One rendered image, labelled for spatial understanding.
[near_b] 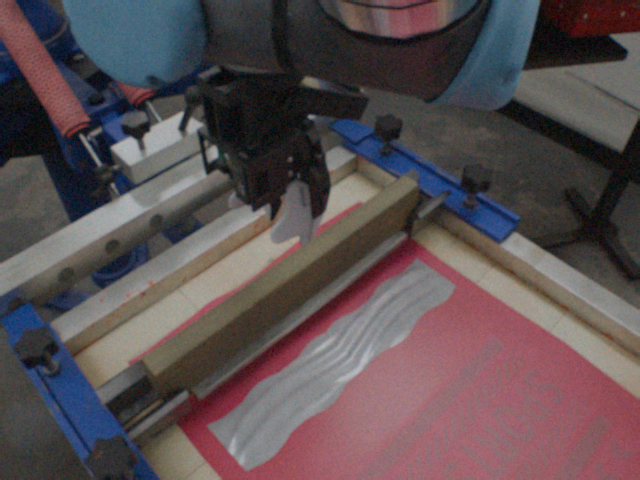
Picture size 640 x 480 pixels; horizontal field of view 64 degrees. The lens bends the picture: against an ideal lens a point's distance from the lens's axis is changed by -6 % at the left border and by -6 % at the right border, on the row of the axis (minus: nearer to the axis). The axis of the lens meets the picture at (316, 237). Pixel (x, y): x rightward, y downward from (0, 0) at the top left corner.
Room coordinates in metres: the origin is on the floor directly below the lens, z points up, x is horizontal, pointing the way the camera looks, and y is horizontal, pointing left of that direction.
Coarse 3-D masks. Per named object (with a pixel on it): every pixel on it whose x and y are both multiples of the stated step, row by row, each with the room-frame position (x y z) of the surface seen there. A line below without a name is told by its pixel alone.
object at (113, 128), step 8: (120, 120) 0.70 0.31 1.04; (104, 128) 0.68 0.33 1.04; (112, 128) 0.68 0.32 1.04; (120, 128) 0.68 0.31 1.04; (104, 136) 0.69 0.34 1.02; (112, 136) 0.66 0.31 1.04; (120, 136) 0.66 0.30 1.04; (128, 136) 0.66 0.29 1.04; (112, 144) 0.67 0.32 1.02; (184, 160) 0.60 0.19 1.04; (168, 168) 0.58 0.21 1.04; (152, 176) 0.58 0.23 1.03
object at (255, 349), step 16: (400, 240) 0.49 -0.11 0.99; (368, 256) 0.46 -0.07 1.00; (384, 256) 0.47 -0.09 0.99; (352, 272) 0.43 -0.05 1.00; (336, 288) 0.41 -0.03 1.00; (304, 304) 0.38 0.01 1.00; (320, 304) 0.38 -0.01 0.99; (288, 320) 0.36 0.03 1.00; (272, 336) 0.34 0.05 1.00; (240, 352) 0.31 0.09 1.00; (256, 352) 0.32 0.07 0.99; (224, 368) 0.29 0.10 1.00; (240, 368) 0.30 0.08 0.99; (208, 384) 0.27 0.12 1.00
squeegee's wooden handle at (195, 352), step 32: (384, 192) 0.51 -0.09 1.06; (416, 192) 0.52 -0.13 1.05; (352, 224) 0.45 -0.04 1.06; (384, 224) 0.48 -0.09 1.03; (288, 256) 0.40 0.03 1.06; (320, 256) 0.40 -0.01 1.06; (352, 256) 0.44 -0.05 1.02; (256, 288) 0.36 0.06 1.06; (288, 288) 0.37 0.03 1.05; (320, 288) 0.40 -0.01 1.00; (224, 320) 0.31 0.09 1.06; (256, 320) 0.33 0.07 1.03; (160, 352) 0.27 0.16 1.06; (192, 352) 0.28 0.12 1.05; (224, 352) 0.30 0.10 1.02; (160, 384) 0.25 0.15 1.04; (192, 384) 0.27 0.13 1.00
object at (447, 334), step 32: (416, 256) 0.49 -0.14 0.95; (352, 288) 0.44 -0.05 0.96; (480, 288) 0.44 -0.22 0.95; (320, 320) 0.39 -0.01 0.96; (448, 320) 0.38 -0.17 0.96; (480, 320) 0.38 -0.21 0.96; (512, 320) 0.38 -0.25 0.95; (384, 352) 0.34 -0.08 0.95; (416, 352) 0.34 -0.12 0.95; (448, 352) 0.34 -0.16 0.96; (544, 352) 0.33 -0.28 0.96; (576, 352) 0.33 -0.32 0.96; (384, 384) 0.30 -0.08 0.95; (416, 384) 0.30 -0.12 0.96; (576, 384) 0.29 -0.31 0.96; (608, 384) 0.29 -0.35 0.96; (608, 416) 0.25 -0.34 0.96
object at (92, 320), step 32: (352, 160) 0.67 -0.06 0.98; (224, 224) 0.52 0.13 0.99; (256, 224) 0.53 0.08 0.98; (448, 224) 0.54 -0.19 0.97; (160, 256) 0.46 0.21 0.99; (192, 256) 0.46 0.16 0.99; (224, 256) 0.49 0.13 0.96; (512, 256) 0.47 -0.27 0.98; (544, 256) 0.46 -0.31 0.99; (128, 288) 0.41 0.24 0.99; (160, 288) 0.42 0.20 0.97; (544, 288) 0.43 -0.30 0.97; (576, 288) 0.41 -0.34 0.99; (64, 320) 0.36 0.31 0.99; (96, 320) 0.36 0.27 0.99; (128, 320) 0.38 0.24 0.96; (608, 320) 0.36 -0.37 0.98
